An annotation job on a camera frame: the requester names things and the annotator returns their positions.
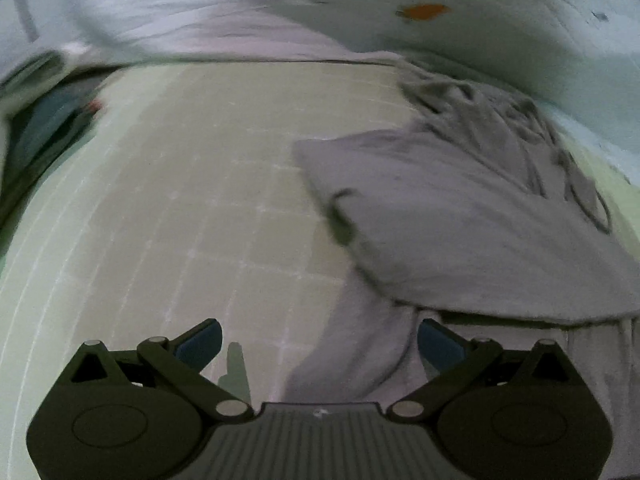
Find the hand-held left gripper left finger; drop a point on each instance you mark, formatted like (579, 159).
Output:
(202, 342)

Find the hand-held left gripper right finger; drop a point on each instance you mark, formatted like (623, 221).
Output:
(440, 342)

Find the grey garment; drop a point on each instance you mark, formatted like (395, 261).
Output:
(450, 235)

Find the green checked bed sheet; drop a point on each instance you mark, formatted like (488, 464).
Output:
(175, 210)

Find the crumpled grey cloth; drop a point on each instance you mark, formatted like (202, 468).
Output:
(480, 110)

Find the dark green cloth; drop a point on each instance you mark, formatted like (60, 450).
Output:
(45, 125)

